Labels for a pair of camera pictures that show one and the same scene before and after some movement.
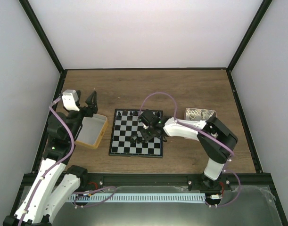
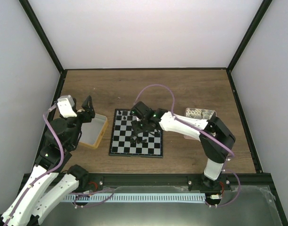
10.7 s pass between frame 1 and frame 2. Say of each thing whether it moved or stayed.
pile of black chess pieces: stayed
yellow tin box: stayed
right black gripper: moved
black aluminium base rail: stayed
